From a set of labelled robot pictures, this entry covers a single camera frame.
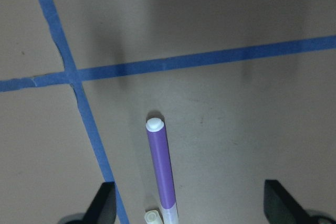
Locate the purple highlighter pen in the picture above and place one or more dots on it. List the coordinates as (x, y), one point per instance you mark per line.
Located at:
(157, 136)

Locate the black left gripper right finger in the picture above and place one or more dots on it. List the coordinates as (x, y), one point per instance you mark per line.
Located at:
(280, 207)

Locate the yellow highlighter pen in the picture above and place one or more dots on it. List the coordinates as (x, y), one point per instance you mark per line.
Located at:
(152, 217)

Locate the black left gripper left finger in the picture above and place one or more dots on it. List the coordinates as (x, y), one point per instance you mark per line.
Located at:
(103, 207)

